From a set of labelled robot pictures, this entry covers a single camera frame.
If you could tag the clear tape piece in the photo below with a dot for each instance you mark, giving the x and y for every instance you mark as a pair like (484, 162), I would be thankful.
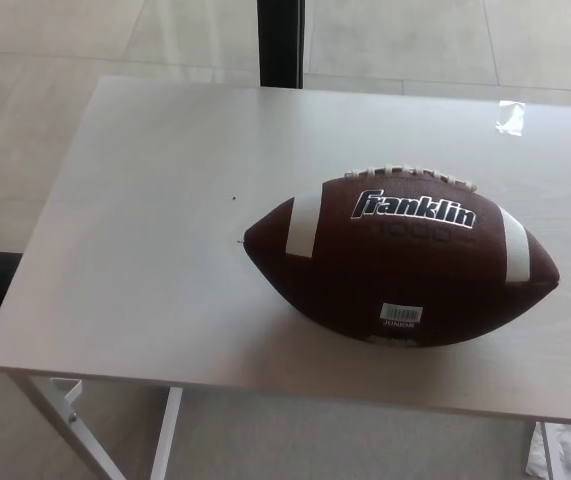
(510, 117)

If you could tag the black vertical pillar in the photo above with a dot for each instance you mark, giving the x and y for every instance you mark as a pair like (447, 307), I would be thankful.
(280, 40)

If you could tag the white metal table leg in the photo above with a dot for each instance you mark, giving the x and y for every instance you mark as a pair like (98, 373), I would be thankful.
(551, 450)

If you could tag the white metal table leg frame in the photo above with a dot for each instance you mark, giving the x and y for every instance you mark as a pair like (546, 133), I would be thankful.
(166, 435)

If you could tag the brown Franklin football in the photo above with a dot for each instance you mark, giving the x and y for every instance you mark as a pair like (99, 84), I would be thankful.
(390, 260)

